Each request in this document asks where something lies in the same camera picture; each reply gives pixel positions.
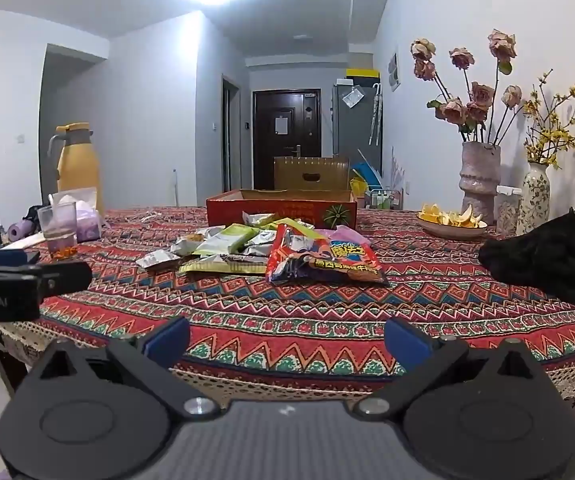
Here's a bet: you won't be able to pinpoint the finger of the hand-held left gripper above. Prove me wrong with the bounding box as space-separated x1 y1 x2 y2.
37 261 93 295

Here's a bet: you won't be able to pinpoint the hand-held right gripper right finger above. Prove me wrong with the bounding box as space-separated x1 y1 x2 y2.
357 316 543 418

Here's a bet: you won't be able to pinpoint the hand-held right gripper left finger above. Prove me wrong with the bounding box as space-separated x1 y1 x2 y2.
30 316 220 418

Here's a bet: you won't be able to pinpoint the yellow-edged silver snack packet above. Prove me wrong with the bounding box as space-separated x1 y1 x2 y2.
178 252 270 276

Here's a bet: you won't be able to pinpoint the large red snack bag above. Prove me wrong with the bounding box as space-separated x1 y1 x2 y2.
266 223 389 287

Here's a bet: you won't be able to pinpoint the red cardboard box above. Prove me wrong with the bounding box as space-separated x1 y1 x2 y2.
206 189 357 231

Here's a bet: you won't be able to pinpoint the clear glass cup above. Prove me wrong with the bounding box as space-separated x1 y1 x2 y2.
37 202 79 261

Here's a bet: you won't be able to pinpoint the purple tissue pack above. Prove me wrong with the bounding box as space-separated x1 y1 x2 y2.
48 187 104 243

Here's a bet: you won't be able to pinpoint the purple rolled mat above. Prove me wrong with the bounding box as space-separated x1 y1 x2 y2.
7 220 43 242

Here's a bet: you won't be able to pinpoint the small silver snack packet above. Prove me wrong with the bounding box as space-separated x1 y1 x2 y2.
242 210 278 228
244 230 280 261
136 250 182 271

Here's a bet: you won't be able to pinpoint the red patterned tablecloth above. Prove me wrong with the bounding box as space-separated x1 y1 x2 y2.
0 205 575 426

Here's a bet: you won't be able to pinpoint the yellow thermos jug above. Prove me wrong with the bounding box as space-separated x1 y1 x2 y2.
47 122 104 213

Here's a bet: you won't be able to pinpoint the beige bowl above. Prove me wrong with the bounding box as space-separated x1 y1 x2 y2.
416 212 489 240

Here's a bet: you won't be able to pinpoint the green and white snack packet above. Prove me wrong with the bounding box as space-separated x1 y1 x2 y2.
193 224 260 257

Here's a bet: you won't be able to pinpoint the pink snack packet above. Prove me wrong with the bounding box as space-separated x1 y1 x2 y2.
317 225 363 247

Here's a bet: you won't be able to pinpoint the black cloth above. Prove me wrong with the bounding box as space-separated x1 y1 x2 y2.
478 206 575 308

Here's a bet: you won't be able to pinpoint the yellow bag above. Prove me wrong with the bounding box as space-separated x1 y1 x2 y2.
350 175 368 206

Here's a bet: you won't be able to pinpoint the glass jar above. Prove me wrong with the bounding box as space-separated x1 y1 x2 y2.
495 186 523 235

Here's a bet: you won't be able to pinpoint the lime green snack packet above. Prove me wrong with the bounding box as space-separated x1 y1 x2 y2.
260 216 325 241

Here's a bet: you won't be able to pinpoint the blue board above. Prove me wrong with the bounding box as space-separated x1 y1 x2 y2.
355 149 384 193

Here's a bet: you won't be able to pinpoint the floral patterned vase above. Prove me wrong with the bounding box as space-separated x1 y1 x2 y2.
516 161 551 237

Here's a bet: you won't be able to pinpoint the dark entrance door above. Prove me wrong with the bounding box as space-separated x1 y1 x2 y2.
252 89 321 191

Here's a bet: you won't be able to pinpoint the interior door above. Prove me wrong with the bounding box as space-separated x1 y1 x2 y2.
221 75 243 193

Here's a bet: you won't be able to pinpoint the grey refrigerator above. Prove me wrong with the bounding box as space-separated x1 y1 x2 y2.
331 82 383 181

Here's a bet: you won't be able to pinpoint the hanging umbrellas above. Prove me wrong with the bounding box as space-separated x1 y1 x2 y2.
370 83 384 146

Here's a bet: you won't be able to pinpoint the yellow flower branches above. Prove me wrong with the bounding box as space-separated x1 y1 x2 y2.
520 70 575 170

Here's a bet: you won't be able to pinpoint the yellow and black box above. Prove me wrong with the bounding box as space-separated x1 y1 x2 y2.
346 67 382 86

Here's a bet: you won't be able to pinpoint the wire rack with bottles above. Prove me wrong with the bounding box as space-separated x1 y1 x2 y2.
365 186 405 211

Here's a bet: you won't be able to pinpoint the brown cardboard box with handle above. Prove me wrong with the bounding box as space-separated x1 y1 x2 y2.
274 156 351 192

